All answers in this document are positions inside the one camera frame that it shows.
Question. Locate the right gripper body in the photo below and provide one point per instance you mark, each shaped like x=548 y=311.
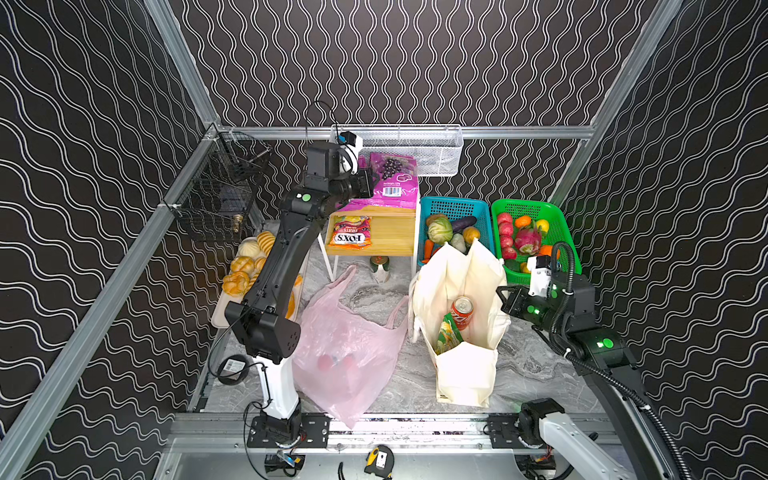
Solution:
x=512 y=299

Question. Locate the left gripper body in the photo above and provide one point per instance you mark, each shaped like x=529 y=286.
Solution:
x=365 y=183

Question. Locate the purple snack bag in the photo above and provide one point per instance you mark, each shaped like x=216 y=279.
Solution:
x=394 y=182

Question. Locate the red soda can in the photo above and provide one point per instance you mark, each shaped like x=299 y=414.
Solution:
x=462 y=311

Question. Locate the green yellow candy bag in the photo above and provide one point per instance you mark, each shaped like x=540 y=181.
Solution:
x=449 y=335

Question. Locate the cream canvas tote bag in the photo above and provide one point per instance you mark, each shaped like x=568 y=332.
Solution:
x=466 y=373

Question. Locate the pink plastic bag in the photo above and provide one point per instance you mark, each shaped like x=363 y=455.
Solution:
x=344 y=361

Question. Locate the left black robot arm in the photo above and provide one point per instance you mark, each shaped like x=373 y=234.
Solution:
x=260 y=322

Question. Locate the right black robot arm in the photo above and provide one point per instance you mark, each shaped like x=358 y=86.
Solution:
x=609 y=369

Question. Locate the red Fox's candy bag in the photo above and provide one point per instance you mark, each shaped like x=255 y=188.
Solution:
x=351 y=232

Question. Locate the green plastic basket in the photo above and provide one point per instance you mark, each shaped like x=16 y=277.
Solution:
x=509 y=216

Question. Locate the pink dragon fruit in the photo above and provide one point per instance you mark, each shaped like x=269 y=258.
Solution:
x=528 y=241

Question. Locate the white wooden two-tier shelf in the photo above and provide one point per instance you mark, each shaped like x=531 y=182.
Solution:
x=394 y=233

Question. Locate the green cabbage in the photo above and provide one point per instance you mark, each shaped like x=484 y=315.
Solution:
x=440 y=231

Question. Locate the teal plastic basket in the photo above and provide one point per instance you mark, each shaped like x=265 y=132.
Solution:
x=456 y=208

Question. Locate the beige bread tray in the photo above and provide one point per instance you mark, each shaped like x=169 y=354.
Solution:
x=243 y=273

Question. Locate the purple eggplant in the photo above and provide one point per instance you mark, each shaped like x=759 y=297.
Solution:
x=459 y=225

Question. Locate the black round puck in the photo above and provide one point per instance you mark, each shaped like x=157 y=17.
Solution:
x=233 y=370

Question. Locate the yellow black tape measure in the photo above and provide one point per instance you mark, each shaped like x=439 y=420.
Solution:
x=380 y=462

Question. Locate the white wire wall basket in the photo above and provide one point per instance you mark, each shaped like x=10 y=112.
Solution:
x=437 y=148

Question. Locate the black wire wall basket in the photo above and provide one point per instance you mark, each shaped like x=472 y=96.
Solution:
x=219 y=204

